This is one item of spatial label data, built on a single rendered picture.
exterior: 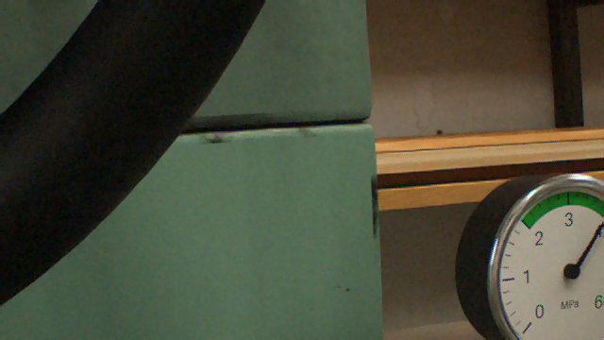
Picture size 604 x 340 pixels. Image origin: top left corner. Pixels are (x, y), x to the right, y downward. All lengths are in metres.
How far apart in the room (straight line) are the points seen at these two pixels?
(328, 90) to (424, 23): 2.71
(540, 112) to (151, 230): 2.90
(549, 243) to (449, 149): 2.24
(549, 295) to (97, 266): 0.15
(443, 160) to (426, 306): 0.65
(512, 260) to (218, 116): 0.11
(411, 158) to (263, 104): 2.16
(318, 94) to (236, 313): 0.08
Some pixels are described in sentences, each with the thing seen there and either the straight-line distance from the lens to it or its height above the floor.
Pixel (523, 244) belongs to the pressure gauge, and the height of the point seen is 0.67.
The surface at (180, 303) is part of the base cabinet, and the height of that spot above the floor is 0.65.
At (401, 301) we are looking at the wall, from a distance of 3.13.
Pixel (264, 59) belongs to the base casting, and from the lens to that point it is 0.42.
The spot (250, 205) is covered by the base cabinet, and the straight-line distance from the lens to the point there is 0.42.
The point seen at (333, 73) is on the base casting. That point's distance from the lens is 0.43.
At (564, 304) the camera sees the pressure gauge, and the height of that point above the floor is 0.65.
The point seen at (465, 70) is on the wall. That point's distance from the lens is 3.18.
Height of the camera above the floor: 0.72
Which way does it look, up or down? 3 degrees down
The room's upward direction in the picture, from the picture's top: 3 degrees counter-clockwise
